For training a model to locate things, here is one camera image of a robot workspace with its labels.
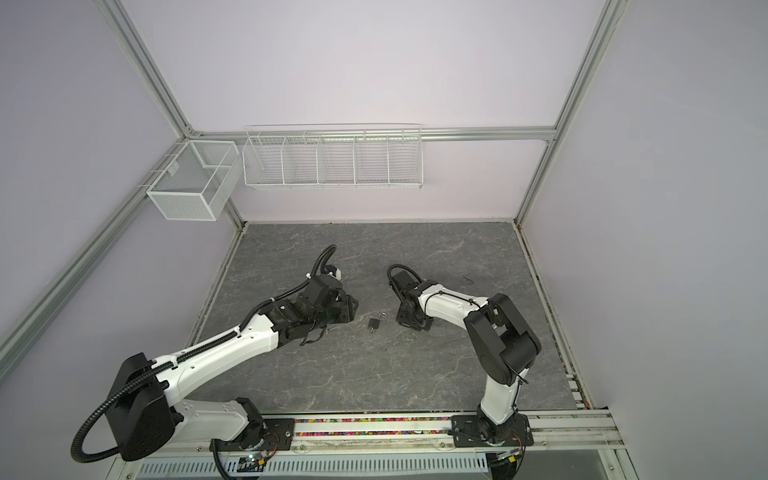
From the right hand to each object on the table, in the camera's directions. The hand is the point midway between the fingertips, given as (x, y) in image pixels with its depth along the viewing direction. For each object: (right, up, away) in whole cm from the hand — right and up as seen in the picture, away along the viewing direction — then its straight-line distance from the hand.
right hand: (410, 323), depth 93 cm
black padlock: (-12, 0, 0) cm, 12 cm away
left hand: (-16, +7, -12) cm, 22 cm away
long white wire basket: (-27, +55, +7) cm, 61 cm away
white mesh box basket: (-71, +47, +8) cm, 86 cm away
